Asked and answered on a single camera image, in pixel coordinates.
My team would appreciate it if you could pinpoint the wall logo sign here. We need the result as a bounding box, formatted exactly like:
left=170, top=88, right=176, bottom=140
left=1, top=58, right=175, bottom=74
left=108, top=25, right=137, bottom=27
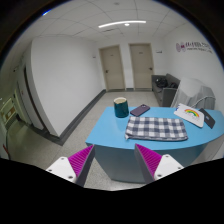
left=176, top=42, right=212, bottom=53

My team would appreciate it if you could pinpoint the grey sofa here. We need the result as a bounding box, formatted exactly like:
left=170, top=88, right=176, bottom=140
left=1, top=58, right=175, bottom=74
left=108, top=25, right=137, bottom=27
left=151, top=74, right=180, bottom=107

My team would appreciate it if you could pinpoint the dark green mug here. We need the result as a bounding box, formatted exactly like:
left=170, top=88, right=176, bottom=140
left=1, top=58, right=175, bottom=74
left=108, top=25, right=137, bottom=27
left=114, top=97, right=129, bottom=118

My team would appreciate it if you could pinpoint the chair with grey cover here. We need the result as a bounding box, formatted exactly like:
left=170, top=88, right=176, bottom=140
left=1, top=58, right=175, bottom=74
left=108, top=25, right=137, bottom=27
left=171, top=77, right=216, bottom=110

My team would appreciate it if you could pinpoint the purple smartphone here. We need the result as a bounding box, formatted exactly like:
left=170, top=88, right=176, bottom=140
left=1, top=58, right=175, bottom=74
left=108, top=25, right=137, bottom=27
left=130, top=104, right=150, bottom=117

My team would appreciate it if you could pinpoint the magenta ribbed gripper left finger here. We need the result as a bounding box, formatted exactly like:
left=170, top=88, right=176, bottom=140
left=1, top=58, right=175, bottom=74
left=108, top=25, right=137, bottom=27
left=46, top=145, right=95, bottom=187

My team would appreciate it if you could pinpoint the black bag on sofa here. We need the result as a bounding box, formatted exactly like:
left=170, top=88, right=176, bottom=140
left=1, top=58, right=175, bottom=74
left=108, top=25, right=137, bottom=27
left=156, top=78, right=168, bottom=88

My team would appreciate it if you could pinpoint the blue and white checkered towel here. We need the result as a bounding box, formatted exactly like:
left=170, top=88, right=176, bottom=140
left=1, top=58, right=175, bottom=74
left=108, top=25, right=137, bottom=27
left=125, top=116, right=188, bottom=141

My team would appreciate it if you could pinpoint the right beige door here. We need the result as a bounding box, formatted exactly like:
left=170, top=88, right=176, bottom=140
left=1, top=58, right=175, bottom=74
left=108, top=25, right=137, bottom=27
left=130, top=44, right=153, bottom=89

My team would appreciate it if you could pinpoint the black tablet device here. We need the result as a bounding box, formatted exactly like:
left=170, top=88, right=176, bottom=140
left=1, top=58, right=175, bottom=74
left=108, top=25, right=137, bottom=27
left=200, top=108, right=215, bottom=128

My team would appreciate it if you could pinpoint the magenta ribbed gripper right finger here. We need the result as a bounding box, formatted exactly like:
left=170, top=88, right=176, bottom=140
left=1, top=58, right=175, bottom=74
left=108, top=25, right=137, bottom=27
left=134, top=144, right=183, bottom=184

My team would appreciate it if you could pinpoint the beige door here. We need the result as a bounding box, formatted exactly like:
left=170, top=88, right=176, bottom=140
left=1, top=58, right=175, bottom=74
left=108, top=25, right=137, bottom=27
left=130, top=44, right=153, bottom=89
left=100, top=46, right=125, bottom=91

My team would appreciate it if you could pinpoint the white rainbow notebook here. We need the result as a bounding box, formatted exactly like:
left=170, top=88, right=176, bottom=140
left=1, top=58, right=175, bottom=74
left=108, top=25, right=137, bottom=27
left=174, top=103, right=204, bottom=128

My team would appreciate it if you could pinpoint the left beige door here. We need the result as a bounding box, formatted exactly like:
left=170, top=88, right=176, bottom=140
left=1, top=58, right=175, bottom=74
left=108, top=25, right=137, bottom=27
left=100, top=46, right=125, bottom=91

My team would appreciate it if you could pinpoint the ceiling strip light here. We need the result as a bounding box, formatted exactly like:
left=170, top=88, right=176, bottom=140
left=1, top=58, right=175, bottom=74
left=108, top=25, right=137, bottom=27
left=98, top=20, right=146, bottom=29

